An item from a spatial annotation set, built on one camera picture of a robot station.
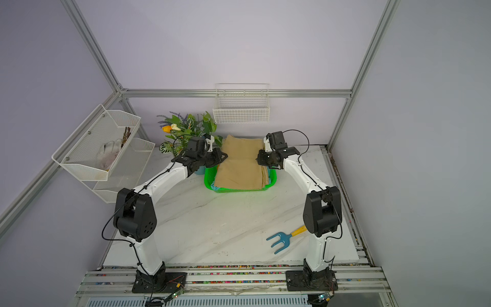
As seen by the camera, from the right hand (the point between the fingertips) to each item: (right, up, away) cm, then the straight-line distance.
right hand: (261, 161), depth 92 cm
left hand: (-17, +2, -2) cm, 17 cm away
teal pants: (-22, -13, -4) cm, 26 cm away
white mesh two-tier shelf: (-65, +3, -16) cm, 67 cm away
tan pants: (-10, -4, -4) cm, 11 cm away
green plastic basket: (-26, -8, +5) cm, 28 cm away
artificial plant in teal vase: (-34, +15, -10) cm, 39 cm away
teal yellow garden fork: (+10, -35, -8) cm, 37 cm away
